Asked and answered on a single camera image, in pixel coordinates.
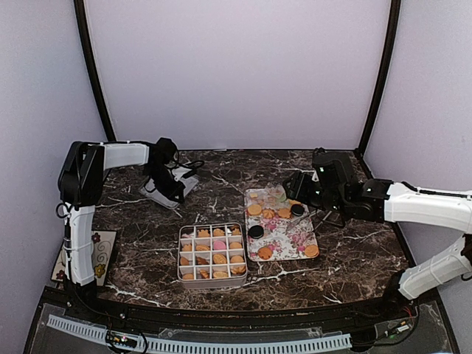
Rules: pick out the right black frame post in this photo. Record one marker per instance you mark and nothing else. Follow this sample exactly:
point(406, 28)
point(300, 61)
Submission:
point(381, 79)

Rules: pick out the black frame post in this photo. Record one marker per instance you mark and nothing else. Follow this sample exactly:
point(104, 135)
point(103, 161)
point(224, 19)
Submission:
point(381, 79)
point(91, 67)

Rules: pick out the floral cookie tray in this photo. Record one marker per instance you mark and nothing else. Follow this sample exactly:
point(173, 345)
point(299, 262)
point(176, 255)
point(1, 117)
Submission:
point(285, 246)

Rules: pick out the silver tin lid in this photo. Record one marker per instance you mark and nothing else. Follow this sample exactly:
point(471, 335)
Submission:
point(189, 183)

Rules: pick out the black chocolate sandwich cookie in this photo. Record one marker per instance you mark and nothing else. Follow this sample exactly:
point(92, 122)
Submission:
point(256, 232)

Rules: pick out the brown flower cookie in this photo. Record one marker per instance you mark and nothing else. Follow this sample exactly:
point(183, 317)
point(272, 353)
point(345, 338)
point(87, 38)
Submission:
point(201, 261)

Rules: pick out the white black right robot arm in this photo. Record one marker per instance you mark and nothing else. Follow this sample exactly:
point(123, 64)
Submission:
point(333, 186)

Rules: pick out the silver divided cookie tin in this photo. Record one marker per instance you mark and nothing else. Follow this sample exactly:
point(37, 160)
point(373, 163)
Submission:
point(189, 234)

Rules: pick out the round orange cookie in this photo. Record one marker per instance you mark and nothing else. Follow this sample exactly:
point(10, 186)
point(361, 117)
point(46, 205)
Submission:
point(311, 250)
point(236, 259)

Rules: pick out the orange cookie column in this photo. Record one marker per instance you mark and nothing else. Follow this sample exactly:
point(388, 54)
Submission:
point(235, 245)

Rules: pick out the tan oval biscuit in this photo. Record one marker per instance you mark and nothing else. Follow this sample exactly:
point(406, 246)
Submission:
point(219, 259)

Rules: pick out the orange maple leaf cookie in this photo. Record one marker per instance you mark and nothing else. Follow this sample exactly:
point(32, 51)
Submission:
point(284, 213)

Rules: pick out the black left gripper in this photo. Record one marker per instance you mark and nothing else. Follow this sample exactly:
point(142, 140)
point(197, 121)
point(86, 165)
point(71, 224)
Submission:
point(172, 193)

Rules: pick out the large tan biscuit bottom row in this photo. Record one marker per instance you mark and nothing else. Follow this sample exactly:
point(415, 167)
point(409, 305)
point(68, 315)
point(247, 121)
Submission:
point(220, 275)

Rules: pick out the pink round cookie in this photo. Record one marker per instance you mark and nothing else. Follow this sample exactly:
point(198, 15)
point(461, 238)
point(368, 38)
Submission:
point(219, 245)

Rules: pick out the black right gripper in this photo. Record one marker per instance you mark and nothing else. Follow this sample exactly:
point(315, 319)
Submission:
point(298, 190)

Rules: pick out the left black frame post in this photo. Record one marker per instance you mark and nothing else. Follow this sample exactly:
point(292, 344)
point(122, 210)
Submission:
point(91, 67)

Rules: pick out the silver metal tongs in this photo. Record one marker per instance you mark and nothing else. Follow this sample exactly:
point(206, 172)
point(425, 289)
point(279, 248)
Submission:
point(321, 216)

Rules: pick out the tan sandwich biscuit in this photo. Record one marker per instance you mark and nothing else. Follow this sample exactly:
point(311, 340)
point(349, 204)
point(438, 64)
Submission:
point(254, 210)

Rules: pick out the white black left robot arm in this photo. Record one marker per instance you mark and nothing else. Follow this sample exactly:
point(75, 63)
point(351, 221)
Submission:
point(80, 184)

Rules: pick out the floral square coaster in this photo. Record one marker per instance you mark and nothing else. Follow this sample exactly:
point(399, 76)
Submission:
point(103, 246)

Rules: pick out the orange cookie bottom row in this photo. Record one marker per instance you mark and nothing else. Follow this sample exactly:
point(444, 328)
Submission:
point(188, 276)

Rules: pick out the orange chip cookie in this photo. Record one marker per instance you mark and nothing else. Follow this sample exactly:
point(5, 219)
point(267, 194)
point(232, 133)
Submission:
point(264, 253)

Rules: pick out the white slotted cable duct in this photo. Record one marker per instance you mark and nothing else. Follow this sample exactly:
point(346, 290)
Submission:
point(184, 341)

